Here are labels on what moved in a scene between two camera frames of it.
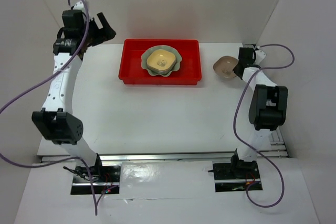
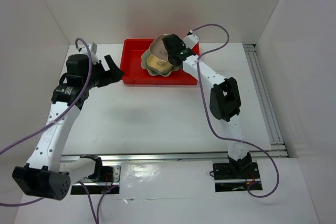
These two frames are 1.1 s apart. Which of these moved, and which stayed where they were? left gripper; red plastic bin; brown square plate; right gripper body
Moved: brown square plate; left gripper; right gripper body
Stayed: red plastic bin
